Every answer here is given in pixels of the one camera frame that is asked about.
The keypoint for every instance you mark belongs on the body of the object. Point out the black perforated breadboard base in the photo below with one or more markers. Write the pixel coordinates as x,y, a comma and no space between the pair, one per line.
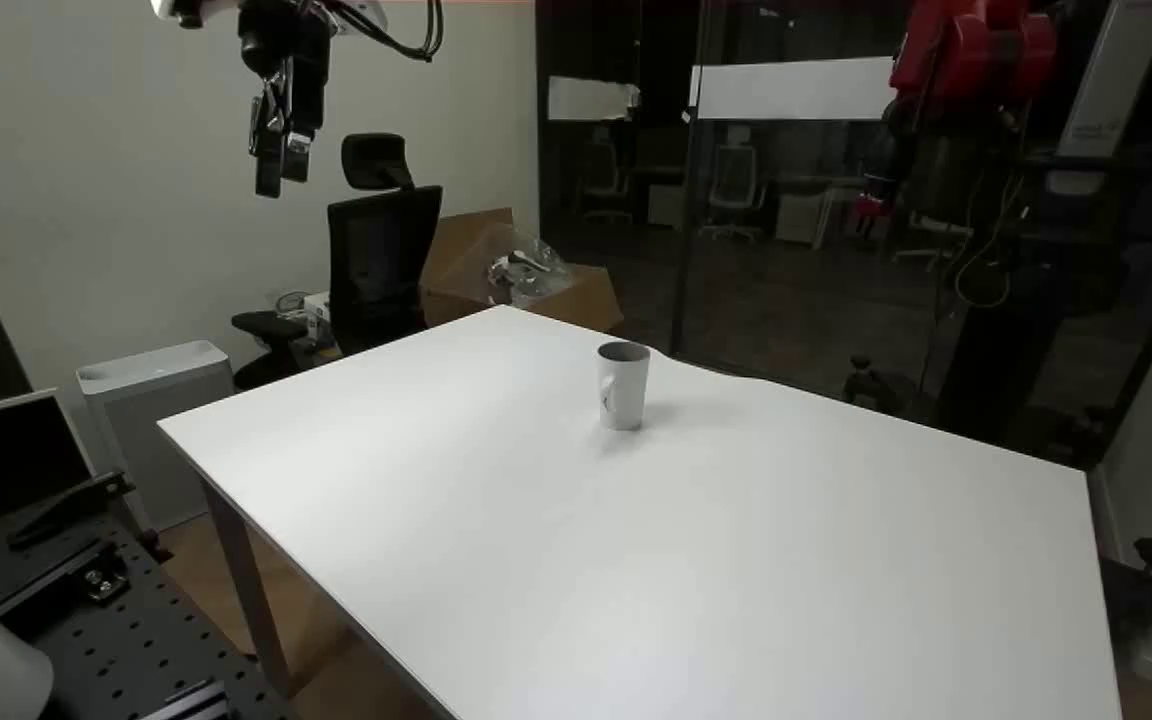
136,643

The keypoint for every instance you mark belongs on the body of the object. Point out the black laptop screen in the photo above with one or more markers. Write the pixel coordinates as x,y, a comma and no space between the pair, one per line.
3,460

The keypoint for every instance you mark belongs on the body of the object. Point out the black office chair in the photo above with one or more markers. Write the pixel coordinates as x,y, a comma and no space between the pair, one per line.
378,261

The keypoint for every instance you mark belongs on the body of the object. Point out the long white paper strip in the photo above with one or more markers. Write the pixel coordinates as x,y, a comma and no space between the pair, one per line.
795,90

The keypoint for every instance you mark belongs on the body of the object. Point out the white swivel office chair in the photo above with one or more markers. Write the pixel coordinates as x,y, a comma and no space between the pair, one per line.
734,183

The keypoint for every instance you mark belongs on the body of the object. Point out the closed brown cardboard box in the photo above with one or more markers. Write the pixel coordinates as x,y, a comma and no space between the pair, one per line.
469,261

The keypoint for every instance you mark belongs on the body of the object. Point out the white low cabinet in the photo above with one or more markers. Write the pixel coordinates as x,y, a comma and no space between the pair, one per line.
803,216

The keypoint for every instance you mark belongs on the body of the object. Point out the white ceramic mug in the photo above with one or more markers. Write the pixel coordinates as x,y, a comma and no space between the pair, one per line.
624,391

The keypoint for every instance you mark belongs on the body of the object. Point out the red humanoid robot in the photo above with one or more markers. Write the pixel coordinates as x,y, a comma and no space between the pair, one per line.
976,60

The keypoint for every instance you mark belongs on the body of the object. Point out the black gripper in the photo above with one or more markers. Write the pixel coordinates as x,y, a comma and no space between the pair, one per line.
291,54

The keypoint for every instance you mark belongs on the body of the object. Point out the white table leg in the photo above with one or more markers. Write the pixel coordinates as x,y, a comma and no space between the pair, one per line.
249,584

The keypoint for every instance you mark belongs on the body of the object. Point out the crumpled clear plastic bag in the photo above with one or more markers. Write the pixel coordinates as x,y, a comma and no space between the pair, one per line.
528,272

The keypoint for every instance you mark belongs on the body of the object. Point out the short white paper strip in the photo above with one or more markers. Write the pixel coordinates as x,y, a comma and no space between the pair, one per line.
591,96

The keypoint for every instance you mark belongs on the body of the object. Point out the clear plastic bag on chair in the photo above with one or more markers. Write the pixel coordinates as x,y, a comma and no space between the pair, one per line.
302,315

